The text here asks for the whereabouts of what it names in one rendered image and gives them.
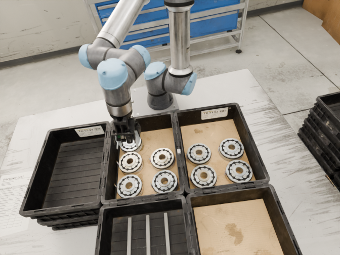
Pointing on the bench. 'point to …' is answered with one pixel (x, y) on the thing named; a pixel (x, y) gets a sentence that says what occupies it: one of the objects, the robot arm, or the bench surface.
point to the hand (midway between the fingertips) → (128, 141)
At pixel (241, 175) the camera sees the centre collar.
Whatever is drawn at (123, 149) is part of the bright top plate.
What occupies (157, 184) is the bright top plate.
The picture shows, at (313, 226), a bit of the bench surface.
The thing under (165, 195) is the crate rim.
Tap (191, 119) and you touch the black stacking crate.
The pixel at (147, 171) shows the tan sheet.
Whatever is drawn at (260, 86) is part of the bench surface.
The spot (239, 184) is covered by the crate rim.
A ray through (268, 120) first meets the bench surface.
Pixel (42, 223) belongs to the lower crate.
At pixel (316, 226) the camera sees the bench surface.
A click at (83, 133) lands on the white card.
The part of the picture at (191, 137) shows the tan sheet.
